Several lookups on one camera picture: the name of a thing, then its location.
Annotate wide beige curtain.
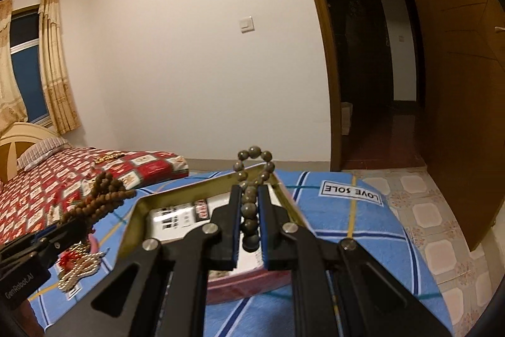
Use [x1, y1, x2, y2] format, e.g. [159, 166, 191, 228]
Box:
[0, 0, 29, 134]

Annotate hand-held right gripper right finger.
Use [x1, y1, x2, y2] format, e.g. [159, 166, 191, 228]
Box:
[258, 185, 454, 337]

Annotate silver pearl bead chain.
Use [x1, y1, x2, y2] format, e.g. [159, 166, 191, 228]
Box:
[57, 242, 111, 291]

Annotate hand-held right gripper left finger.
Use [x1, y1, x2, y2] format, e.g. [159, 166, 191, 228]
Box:
[47, 185, 242, 337]

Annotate brown door frame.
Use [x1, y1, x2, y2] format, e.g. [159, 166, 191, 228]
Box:
[290, 0, 343, 172]

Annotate gold bead bracelet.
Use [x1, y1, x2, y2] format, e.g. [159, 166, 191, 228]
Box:
[94, 152, 125, 164]

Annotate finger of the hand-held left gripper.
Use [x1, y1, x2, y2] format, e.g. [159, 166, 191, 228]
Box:
[0, 220, 88, 256]
[37, 238, 93, 271]

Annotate cream wooden headboard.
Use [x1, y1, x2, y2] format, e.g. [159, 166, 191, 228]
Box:
[0, 122, 60, 184]

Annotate white hallway bin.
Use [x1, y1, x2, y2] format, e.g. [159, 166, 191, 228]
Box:
[340, 103, 353, 135]

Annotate red tassel charm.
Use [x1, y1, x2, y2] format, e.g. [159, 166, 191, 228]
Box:
[59, 244, 92, 270]

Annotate brown wooden bead necklace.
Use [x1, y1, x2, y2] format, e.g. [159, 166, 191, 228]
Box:
[59, 171, 137, 228]

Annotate window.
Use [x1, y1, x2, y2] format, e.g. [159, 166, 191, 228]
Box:
[10, 7, 52, 126]

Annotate pink metal tin box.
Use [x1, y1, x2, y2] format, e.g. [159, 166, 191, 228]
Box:
[116, 169, 312, 306]

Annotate blue plaid blanket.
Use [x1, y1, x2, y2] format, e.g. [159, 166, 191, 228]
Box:
[27, 169, 452, 337]

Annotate striped pillow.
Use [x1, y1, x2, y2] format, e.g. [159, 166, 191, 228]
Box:
[16, 137, 73, 172]

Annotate printed paper sheet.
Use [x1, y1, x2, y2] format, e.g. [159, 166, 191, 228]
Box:
[148, 195, 265, 275]

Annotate red patterned bedspread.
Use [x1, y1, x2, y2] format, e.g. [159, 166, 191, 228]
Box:
[0, 147, 189, 247]

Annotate brown wooden door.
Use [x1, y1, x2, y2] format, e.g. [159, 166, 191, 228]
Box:
[387, 0, 505, 253]

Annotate narrow beige curtain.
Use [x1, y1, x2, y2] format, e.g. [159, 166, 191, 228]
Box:
[38, 0, 82, 136]

